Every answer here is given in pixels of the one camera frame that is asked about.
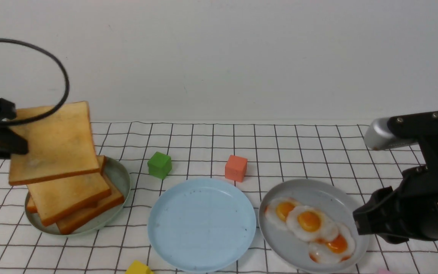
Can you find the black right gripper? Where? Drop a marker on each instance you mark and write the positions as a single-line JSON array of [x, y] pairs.
[[409, 211]]

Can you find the fried egg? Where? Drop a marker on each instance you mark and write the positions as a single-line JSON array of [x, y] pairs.
[[311, 225], [277, 211], [340, 249]]

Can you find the grey plate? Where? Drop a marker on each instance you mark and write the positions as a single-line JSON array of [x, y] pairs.
[[291, 250]]

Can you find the pale green plate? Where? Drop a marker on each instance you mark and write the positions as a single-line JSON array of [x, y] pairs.
[[120, 177]]

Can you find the white checkered tablecloth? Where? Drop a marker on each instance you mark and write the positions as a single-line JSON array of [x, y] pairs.
[[334, 154]]

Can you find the orange cube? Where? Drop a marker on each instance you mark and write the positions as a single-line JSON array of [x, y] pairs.
[[235, 168]]

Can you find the green cube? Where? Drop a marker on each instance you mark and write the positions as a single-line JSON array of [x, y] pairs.
[[159, 165]]

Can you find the light blue plate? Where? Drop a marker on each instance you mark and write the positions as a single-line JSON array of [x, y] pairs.
[[202, 225]]

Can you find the yellow cube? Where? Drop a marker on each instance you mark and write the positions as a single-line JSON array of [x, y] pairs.
[[138, 268]]

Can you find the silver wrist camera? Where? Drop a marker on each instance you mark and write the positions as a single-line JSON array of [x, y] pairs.
[[378, 137]]

